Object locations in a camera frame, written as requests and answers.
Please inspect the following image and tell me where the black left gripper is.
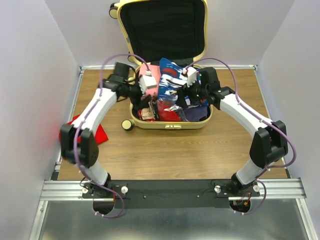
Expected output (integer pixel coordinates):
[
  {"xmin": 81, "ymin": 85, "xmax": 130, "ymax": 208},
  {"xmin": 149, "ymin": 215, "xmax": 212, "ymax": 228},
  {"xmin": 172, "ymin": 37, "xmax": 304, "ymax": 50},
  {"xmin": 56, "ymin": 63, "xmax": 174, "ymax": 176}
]
[{"xmin": 123, "ymin": 75, "xmax": 152, "ymax": 111}]

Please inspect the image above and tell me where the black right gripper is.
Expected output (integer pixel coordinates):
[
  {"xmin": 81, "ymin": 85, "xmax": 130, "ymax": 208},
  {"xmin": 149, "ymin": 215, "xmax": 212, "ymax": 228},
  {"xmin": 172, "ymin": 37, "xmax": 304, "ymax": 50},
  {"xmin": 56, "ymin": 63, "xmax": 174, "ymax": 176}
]
[{"xmin": 175, "ymin": 75, "xmax": 208, "ymax": 109}]

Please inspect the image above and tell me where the purple sweatshirt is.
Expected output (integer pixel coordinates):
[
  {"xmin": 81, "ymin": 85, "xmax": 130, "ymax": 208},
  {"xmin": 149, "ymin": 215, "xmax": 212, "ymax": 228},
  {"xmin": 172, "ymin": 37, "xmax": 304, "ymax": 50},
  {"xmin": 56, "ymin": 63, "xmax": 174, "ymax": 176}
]
[{"xmin": 183, "ymin": 106, "xmax": 208, "ymax": 122}]

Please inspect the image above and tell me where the blue red white patterned cloth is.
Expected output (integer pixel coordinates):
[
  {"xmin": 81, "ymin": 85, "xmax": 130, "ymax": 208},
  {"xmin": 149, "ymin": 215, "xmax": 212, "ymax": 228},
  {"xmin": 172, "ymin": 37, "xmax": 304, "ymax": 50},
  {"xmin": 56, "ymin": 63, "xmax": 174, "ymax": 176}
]
[{"xmin": 157, "ymin": 57, "xmax": 211, "ymax": 108}]

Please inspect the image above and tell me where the beige packaged item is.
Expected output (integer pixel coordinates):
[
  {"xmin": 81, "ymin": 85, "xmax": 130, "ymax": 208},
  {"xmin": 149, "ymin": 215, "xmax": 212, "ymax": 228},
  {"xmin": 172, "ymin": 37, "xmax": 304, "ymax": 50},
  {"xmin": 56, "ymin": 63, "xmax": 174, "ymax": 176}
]
[{"xmin": 137, "ymin": 100, "xmax": 157, "ymax": 122}]

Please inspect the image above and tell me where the red plastic packaged item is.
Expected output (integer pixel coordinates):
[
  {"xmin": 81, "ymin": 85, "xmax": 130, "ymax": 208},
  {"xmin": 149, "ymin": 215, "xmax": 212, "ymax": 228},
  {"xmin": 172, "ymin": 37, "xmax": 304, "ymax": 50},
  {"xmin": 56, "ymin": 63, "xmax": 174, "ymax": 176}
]
[{"xmin": 149, "ymin": 98, "xmax": 188, "ymax": 122}]

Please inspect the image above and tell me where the pink cosmetic case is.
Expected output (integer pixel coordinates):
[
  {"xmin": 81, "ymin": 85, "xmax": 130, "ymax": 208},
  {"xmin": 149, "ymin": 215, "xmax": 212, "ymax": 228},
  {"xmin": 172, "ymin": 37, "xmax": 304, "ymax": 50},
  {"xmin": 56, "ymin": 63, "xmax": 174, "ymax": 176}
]
[{"xmin": 138, "ymin": 64, "xmax": 161, "ymax": 96}]

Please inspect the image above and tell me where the red garment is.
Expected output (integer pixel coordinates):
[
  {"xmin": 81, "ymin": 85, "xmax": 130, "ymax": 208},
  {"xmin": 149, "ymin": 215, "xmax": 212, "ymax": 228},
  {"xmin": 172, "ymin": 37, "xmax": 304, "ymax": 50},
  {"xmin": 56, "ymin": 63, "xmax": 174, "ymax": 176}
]
[{"xmin": 66, "ymin": 114, "xmax": 109, "ymax": 145}]

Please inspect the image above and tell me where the cream yellow suitcase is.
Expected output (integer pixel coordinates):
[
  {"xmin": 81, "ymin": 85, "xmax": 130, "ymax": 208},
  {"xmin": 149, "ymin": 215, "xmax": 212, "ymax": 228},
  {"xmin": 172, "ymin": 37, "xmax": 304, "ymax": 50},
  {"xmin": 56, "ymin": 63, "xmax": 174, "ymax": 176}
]
[{"xmin": 109, "ymin": 0, "xmax": 213, "ymax": 131}]

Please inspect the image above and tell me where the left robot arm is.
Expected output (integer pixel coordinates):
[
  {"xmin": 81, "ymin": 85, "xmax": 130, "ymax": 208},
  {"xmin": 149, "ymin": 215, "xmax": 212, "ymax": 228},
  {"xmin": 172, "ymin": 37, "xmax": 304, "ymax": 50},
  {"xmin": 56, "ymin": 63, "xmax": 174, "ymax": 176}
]
[{"xmin": 59, "ymin": 62, "xmax": 156, "ymax": 198}]

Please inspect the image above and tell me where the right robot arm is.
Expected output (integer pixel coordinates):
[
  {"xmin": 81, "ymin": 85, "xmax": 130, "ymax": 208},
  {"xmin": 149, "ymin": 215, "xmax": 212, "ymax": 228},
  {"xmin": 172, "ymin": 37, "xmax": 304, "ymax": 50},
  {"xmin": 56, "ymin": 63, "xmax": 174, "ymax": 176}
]
[{"xmin": 176, "ymin": 67, "xmax": 288, "ymax": 196}]

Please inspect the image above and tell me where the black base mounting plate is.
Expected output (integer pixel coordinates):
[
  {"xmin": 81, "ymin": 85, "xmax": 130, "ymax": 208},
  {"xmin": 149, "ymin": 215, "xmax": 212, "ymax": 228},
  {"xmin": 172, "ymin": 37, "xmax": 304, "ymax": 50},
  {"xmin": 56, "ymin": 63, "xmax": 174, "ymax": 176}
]
[{"xmin": 81, "ymin": 179, "xmax": 260, "ymax": 212}]

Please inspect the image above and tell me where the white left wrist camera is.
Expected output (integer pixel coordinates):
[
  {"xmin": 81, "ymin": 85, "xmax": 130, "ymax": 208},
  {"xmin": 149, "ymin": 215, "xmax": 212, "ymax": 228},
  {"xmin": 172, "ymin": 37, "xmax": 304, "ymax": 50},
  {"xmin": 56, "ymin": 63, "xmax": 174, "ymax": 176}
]
[{"xmin": 138, "ymin": 70, "xmax": 158, "ymax": 95}]

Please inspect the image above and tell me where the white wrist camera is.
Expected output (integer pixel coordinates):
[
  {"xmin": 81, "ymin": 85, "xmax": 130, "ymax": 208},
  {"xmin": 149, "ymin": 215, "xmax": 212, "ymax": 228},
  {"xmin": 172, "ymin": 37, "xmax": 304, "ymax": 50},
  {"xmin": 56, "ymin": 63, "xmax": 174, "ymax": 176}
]
[
  {"xmin": 182, "ymin": 66, "xmax": 198, "ymax": 88},
  {"xmin": 138, "ymin": 70, "xmax": 158, "ymax": 95}
]

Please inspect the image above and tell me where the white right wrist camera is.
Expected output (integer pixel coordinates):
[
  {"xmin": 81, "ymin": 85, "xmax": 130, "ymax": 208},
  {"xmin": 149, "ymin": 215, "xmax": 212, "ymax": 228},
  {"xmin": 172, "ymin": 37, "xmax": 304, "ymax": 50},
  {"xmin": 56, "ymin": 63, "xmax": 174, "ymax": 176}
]
[{"xmin": 182, "ymin": 66, "xmax": 198, "ymax": 88}]

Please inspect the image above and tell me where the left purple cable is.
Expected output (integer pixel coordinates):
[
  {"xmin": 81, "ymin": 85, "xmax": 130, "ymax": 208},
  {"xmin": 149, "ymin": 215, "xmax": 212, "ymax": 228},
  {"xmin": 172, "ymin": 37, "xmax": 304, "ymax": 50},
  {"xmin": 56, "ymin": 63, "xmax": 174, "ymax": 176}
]
[{"xmin": 74, "ymin": 53, "xmax": 152, "ymax": 219}]

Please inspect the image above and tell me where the aluminium frame rail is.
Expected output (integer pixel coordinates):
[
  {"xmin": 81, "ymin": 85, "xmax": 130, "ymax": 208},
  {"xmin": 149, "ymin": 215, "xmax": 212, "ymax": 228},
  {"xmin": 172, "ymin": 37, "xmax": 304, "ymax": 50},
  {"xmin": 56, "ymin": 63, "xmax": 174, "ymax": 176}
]
[{"xmin": 30, "ymin": 178, "xmax": 318, "ymax": 240}]

